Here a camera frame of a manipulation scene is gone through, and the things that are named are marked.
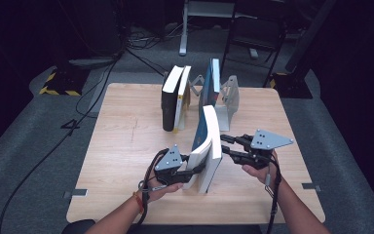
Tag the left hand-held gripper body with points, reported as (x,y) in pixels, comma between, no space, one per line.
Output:
(168,169)

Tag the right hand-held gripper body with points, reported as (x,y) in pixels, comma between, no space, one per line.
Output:
(259,156)

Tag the white expandable bookend rack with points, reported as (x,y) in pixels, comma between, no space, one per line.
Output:
(223,118)

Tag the yellow book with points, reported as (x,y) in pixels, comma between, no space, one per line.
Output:
(179,107)

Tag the black book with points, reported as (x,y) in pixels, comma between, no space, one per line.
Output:
(168,107)

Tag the blue and red cover book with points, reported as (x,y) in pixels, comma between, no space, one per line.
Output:
(207,87)

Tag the person's right hand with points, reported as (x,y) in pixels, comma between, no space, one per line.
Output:
(266,175)

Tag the person's left hand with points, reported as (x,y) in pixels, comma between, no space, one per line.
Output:
(157,190)

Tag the grey tape strip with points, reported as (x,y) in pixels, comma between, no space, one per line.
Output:
(76,193)
(311,187)

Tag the black yellow striped base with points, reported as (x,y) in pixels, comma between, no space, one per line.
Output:
(292,86)
(63,83)

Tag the person's dark clothing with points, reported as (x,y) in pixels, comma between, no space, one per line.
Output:
(78,227)

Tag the black metal chair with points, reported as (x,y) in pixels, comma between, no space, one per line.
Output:
(256,29)

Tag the black cabinet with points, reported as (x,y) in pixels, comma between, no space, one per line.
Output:
(91,29)

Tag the white desk frame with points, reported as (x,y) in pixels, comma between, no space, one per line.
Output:
(184,32)

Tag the black slanted post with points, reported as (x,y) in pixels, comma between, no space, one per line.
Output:
(308,35)

